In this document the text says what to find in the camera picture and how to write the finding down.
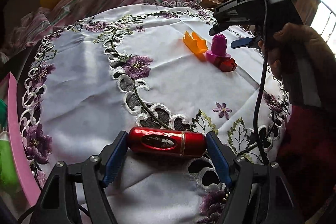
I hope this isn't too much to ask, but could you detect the magenta plastic toy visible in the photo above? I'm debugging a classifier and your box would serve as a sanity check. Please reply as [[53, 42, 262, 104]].
[[206, 34, 231, 63]]

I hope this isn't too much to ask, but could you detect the orange plastic crown toy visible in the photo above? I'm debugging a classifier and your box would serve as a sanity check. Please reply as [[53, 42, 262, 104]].
[[182, 31, 208, 55]]

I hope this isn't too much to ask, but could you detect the red plastic block toy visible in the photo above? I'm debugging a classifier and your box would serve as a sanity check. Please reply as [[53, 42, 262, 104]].
[[213, 57, 237, 72]]

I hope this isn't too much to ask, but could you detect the red glossy cylinder case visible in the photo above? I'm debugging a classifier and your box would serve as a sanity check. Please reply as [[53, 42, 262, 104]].
[[127, 127, 207, 158]]

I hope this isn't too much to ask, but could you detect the person's right hand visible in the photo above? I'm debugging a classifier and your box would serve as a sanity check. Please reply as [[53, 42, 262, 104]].
[[258, 23, 335, 101]]

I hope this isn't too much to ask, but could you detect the pink storage tray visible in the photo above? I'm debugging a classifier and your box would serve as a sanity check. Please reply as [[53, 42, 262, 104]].
[[1, 72, 41, 206]]

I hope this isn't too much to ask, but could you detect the green plastic bottle toy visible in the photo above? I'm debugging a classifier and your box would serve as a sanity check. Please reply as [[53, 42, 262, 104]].
[[0, 130, 20, 196]]

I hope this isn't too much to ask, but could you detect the green plastic cup toy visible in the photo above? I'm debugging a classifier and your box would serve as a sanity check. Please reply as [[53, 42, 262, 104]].
[[0, 99, 7, 128]]

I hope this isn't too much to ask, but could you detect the white embroidered floral tablecloth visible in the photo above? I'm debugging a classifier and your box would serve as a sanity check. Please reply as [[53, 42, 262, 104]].
[[18, 4, 292, 224]]

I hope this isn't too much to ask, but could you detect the striped pink bed sheet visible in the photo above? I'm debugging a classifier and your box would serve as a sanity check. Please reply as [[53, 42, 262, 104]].
[[1, 0, 202, 57]]

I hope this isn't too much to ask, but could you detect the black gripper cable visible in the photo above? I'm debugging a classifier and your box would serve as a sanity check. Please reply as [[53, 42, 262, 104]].
[[253, 0, 271, 166]]

